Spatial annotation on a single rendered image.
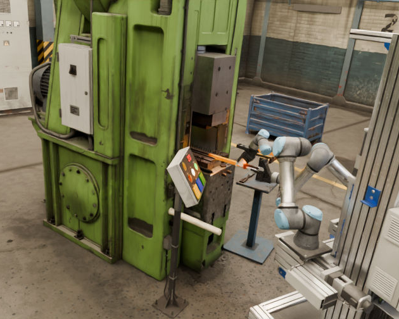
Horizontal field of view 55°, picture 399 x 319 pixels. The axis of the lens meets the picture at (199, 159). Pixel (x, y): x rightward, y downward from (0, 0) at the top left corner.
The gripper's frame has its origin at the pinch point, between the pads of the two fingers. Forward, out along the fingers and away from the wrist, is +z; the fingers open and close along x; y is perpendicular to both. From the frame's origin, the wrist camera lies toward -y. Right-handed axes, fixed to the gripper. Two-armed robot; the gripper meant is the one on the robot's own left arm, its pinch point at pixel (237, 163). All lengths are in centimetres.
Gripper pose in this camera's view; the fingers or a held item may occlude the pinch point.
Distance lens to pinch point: 291.6
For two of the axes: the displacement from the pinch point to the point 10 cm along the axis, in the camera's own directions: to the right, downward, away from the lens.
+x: 5.7, -2.5, 7.8
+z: -4.7, 6.8, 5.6
